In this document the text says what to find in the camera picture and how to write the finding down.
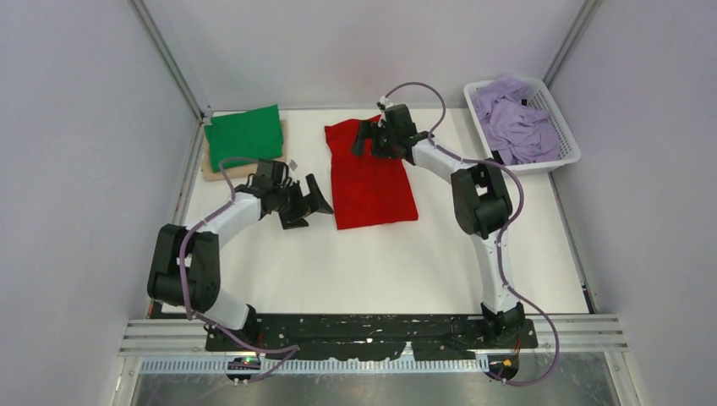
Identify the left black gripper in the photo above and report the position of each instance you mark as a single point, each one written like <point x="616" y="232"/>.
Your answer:
<point x="295" y="220"/>

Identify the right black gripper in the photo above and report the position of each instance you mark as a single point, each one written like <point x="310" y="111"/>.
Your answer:
<point x="366" y="130"/>

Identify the red t shirt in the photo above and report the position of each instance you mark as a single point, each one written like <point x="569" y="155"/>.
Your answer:
<point x="366" y="191"/>

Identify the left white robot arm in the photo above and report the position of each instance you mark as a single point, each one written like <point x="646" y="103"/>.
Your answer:
<point x="186" y="268"/>

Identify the folded beige t shirt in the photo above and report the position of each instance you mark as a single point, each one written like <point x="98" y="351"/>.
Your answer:
<point x="241" y="171"/>

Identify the folded green t shirt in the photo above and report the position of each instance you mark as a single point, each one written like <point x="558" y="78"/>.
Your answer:
<point x="255" y="134"/>

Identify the black garment in basket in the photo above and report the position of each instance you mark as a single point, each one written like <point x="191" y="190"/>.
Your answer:
<point x="496" y="156"/>

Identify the lilac t shirt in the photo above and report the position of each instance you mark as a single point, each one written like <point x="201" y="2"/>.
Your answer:
<point x="522" y="134"/>

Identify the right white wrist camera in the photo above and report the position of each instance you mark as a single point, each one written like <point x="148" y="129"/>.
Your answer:
<point x="384" y="103"/>

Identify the left aluminium frame post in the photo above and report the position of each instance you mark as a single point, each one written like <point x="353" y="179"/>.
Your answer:
<point x="163" y="34"/>

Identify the aluminium frame post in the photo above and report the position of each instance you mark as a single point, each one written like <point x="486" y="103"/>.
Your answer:
<point x="163" y="34"/>
<point x="576" y="30"/>

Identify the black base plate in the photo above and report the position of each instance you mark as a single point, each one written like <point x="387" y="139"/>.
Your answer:
<point x="374" y="337"/>

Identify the white slotted cable duct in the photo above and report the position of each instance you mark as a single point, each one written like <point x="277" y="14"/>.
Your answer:
<point x="253" y="366"/>

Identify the right aluminium frame post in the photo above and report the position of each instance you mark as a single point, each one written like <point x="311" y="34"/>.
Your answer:
<point x="576" y="30"/>

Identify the aluminium front rail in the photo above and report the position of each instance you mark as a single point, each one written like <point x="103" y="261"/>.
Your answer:
<point x="577" y="333"/>

